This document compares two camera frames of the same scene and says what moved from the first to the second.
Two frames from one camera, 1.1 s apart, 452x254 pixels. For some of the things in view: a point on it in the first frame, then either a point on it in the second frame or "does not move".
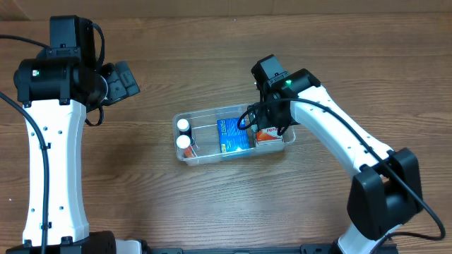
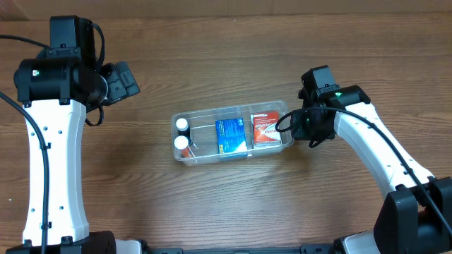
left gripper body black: x=120 y=85 does not move
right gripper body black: x=261 y=120 → x=304 y=128
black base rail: x=313 y=248 does not move
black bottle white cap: x=185 y=128 does not move
